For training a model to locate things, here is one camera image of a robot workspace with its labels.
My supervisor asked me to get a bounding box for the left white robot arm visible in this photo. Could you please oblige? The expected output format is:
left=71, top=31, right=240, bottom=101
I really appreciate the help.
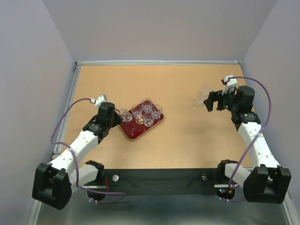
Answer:
left=32, top=102, right=122, bottom=210

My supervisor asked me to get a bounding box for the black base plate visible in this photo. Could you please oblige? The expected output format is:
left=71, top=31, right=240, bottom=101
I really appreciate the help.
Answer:
left=86, top=168, right=237, bottom=197

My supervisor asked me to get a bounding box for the clear glass group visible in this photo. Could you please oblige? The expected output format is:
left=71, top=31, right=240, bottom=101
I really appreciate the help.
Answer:
left=195, top=90, right=207, bottom=106
left=202, top=83, right=213, bottom=93
left=120, top=109, right=133, bottom=122

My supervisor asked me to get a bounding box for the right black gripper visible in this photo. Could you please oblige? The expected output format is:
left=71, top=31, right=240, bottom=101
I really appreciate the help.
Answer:
left=202, top=86, right=239, bottom=113

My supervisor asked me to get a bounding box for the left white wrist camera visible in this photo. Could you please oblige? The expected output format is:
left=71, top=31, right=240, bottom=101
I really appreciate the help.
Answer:
left=90, top=94, right=107, bottom=108

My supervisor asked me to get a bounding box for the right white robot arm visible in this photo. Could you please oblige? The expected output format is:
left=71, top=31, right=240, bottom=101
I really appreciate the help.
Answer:
left=204, top=86, right=292, bottom=204

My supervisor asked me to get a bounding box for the aluminium table frame rail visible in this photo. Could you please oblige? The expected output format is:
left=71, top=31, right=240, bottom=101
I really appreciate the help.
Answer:
left=37, top=60, right=289, bottom=225

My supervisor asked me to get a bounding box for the red lacquer tray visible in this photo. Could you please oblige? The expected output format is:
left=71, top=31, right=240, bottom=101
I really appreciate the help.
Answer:
left=119, top=103, right=164, bottom=140

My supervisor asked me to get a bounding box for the clear glass right group back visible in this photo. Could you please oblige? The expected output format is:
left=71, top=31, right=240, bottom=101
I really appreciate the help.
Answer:
left=202, top=83, right=213, bottom=93

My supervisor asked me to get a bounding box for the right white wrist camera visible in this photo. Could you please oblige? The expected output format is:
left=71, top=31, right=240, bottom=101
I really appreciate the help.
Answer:
left=221, top=75, right=237, bottom=95

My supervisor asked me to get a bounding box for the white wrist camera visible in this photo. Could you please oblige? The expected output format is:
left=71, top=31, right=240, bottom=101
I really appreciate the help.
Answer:
left=221, top=75, right=237, bottom=95
left=90, top=94, right=107, bottom=108

